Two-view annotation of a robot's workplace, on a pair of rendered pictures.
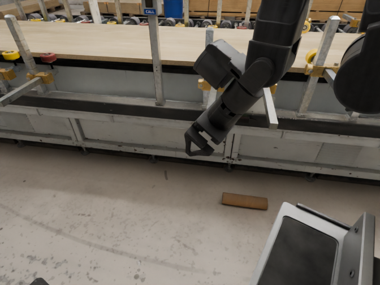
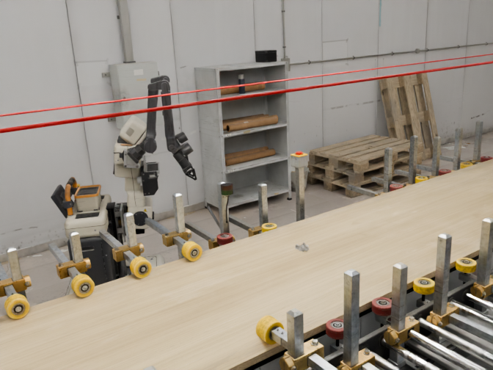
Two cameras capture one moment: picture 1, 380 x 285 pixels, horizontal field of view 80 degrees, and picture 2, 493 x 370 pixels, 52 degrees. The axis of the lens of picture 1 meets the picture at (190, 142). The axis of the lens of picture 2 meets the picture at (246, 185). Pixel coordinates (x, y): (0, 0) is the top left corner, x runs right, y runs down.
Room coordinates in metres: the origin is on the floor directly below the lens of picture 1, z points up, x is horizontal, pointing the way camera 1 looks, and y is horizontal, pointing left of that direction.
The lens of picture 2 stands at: (2.92, -1.89, 1.89)
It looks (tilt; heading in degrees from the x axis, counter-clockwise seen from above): 17 degrees down; 137
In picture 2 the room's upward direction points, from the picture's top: 3 degrees counter-clockwise
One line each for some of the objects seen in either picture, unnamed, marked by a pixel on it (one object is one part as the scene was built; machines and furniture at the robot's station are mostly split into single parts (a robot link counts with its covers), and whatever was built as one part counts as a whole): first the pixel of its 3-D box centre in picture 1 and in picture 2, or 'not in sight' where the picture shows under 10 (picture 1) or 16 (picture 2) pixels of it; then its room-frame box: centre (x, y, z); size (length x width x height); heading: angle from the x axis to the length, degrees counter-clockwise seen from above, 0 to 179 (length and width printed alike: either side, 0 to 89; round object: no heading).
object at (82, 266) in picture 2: not in sight; (73, 267); (0.94, -1.10, 0.95); 0.14 x 0.06 x 0.05; 81
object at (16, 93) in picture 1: (31, 85); (371, 194); (1.17, 0.87, 0.80); 0.43 x 0.03 x 0.04; 171
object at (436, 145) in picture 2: not in sight; (435, 169); (1.35, 1.39, 0.88); 0.04 x 0.04 x 0.48; 81
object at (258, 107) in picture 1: (247, 104); not in sight; (1.05, -0.30, 0.75); 0.26 x 0.01 x 0.10; 81
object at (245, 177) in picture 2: not in sight; (245, 136); (-1.02, 1.79, 0.78); 0.90 x 0.45 x 1.55; 81
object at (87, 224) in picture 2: not in sight; (98, 236); (-0.13, -0.47, 0.59); 0.55 x 0.34 x 0.83; 146
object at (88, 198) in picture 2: not in sight; (89, 197); (-0.15, -0.49, 0.87); 0.23 x 0.15 x 0.11; 146
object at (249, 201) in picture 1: (244, 201); not in sight; (0.97, -0.38, 0.04); 0.30 x 0.08 x 0.08; 81
